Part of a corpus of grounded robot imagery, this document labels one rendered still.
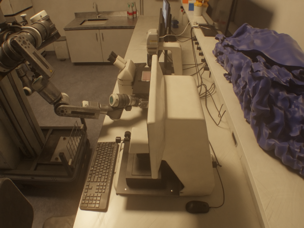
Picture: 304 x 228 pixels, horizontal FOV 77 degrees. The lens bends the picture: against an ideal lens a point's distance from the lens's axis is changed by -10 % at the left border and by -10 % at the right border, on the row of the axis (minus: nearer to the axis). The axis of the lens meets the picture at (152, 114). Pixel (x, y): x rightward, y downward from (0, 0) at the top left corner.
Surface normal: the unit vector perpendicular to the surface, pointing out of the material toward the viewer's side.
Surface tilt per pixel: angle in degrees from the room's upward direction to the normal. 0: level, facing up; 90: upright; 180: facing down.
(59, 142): 0
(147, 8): 90
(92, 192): 5
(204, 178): 90
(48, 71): 61
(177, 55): 90
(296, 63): 38
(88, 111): 81
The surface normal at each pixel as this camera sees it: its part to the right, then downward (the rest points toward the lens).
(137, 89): 0.00, -0.77
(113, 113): 0.21, 0.65
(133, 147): 0.00, 0.49
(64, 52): -0.04, 0.66
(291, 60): -0.60, -0.45
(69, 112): 0.37, 0.46
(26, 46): 0.87, -0.38
